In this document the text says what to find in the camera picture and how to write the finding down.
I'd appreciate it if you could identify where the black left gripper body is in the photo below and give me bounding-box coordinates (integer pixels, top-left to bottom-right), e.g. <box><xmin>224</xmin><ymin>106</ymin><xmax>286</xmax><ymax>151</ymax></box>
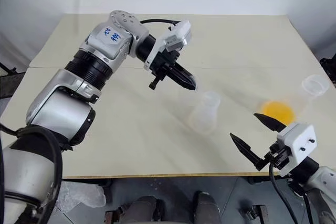
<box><xmin>148</xmin><ymin>50</ymin><xmax>182</xmax><ymax>90</ymax></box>

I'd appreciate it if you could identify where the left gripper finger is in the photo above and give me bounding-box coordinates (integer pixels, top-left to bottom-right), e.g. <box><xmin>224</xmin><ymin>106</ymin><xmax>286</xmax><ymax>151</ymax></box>
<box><xmin>167</xmin><ymin>69</ymin><xmax>196</xmax><ymax>91</ymax></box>
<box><xmin>172</xmin><ymin>61</ymin><xmax>197</xmax><ymax>91</ymax></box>

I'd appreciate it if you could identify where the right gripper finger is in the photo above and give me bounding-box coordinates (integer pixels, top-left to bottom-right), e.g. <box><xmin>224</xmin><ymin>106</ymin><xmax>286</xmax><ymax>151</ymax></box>
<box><xmin>229</xmin><ymin>132</ymin><xmax>267</xmax><ymax>171</ymax></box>
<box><xmin>253</xmin><ymin>113</ymin><xmax>287</xmax><ymax>133</ymax></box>

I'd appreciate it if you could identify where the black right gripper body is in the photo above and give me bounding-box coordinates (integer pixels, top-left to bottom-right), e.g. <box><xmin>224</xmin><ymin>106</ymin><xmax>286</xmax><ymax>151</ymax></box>
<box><xmin>263</xmin><ymin>142</ymin><xmax>292</xmax><ymax>170</ymax></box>

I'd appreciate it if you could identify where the clear flask with orange liquid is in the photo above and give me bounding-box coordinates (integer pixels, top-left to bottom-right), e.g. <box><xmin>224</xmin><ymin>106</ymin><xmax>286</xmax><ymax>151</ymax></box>
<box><xmin>258</xmin><ymin>74</ymin><xmax>330</xmax><ymax>126</ymax></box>

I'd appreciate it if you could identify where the empty clear plastic flask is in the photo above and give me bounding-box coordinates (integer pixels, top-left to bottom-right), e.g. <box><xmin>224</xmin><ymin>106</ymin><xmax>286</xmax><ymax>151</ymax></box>
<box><xmin>187</xmin><ymin>90</ymin><xmax>222</xmax><ymax>134</ymax></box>

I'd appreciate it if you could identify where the dark rounded shape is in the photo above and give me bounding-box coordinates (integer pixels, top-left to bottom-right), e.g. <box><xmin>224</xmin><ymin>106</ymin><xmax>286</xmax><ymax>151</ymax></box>
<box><xmin>193</xmin><ymin>190</ymin><xmax>224</xmax><ymax>224</ymax></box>
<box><xmin>122</xmin><ymin>196</ymin><xmax>165</xmax><ymax>224</ymax></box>

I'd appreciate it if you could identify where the black metal stand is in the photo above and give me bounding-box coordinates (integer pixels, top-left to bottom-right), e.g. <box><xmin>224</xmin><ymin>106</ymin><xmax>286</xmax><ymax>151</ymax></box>
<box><xmin>319</xmin><ymin>52</ymin><xmax>336</xmax><ymax>84</ymax></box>

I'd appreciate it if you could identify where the crumpled clear plastic bag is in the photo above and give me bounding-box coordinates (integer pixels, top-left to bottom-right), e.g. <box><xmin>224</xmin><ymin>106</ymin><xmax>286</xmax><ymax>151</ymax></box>
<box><xmin>56</xmin><ymin>179</ymin><xmax>106</xmax><ymax>213</ymax></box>

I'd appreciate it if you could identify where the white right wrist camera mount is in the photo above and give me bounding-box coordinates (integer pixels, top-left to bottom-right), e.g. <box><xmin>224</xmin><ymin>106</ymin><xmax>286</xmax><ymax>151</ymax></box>
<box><xmin>277</xmin><ymin>122</ymin><xmax>318</xmax><ymax>176</ymax></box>

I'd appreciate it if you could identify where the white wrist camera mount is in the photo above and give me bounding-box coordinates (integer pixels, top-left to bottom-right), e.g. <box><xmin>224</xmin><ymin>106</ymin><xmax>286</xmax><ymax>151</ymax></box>
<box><xmin>277</xmin><ymin>122</ymin><xmax>318</xmax><ymax>176</ymax></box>
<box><xmin>143</xmin><ymin>20</ymin><xmax>194</xmax><ymax>71</ymax></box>

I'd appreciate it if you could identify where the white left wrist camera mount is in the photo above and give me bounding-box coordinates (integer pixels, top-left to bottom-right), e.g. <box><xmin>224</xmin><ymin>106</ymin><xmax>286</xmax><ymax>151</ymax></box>
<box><xmin>143</xmin><ymin>20</ymin><xmax>194</xmax><ymax>71</ymax></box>

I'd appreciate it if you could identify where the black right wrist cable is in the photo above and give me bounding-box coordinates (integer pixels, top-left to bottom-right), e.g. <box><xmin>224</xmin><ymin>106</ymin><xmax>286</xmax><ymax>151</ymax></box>
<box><xmin>268</xmin><ymin>162</ymin><xmax>293</xmax><ymax>224</ymax></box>

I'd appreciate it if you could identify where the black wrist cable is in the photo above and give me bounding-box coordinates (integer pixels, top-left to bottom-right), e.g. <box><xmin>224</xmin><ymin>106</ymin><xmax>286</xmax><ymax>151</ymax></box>
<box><xmin>139</xmin><ymin>18</ymin><xmax>185</xmax><ymax>32</ymax></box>
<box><xmin>268</xmin><ymin>162</ymin><xmax>293</xmax><ymax>224</ymax></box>

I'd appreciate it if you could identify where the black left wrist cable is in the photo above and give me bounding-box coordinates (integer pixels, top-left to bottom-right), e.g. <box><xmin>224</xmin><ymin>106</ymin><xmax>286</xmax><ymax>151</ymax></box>
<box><xmin>139</xmin><ymin>18</ymin><xmax>185</xmax><ymax>32</ymax></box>

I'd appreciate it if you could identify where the dark metal bracket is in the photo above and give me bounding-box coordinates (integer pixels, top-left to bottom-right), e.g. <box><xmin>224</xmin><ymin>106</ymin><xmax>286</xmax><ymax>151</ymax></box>
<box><xmin>104</xmin><ymin>206</ymin><xmax>124</xmax><ymax>224</ymax></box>
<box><xmin>247</xmin><ymin>204</ymin><xmax>269</xmax><ymax>221</ymax></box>

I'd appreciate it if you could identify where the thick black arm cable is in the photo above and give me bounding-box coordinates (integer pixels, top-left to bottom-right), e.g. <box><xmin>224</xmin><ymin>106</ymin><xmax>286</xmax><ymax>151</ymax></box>
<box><xmin>0</xmin><ymin>123</ymin><xmax>64</xmax><ymax>210</ymax></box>

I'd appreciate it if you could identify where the black metal frame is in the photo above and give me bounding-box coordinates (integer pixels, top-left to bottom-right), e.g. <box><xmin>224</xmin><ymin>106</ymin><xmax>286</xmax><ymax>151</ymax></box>
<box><xmin>0</xmin><ymin>55</ymin><xmax>28</xmax><ymax>90</ymax></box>

